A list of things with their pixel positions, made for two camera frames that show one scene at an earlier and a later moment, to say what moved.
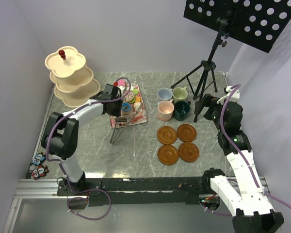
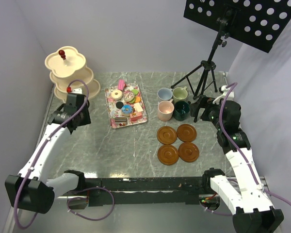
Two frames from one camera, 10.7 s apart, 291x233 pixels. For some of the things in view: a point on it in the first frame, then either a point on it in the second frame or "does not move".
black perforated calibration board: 259,23 does not move
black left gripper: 118,112 to 87,120
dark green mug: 181,109 does not move
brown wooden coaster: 168,155 does not move
